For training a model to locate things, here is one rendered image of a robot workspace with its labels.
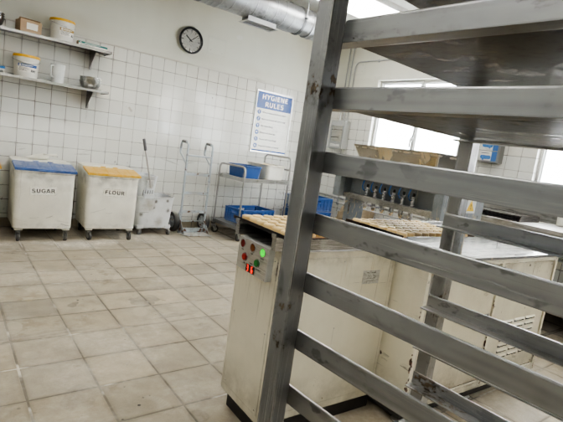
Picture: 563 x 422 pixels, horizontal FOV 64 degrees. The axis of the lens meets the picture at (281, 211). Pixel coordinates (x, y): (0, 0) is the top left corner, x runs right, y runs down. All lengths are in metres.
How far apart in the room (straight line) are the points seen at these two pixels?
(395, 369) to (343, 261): 0.64
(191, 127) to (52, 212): 2.08
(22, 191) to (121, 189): 0.92
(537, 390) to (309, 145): 0.38
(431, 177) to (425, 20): 0.18
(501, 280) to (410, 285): 1.71
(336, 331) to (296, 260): 1.48
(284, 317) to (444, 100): 0.37
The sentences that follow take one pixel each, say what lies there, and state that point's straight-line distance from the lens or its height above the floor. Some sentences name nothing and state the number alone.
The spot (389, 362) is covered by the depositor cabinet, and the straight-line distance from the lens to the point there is 2.36.
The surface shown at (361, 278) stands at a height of 0.71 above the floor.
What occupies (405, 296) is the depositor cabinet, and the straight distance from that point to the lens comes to 2.23.
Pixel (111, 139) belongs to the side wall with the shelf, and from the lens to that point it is 5.65.
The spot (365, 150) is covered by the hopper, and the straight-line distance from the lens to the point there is 2.47.
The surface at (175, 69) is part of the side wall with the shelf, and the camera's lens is 5.93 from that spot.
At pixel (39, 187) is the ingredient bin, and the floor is 0.54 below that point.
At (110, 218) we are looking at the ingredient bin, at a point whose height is 0.25.
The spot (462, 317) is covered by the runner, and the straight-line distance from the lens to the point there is 1.01.
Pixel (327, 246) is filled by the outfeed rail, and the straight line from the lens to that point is 1.92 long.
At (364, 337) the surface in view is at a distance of 2.26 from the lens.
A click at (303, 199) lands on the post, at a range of 0.63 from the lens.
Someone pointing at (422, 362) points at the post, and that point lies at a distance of 1.08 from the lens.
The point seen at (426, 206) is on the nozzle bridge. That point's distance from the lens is 2.24.
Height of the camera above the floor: 1.24
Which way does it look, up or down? 8 degrees down
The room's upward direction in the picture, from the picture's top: 8 degrees clockwise
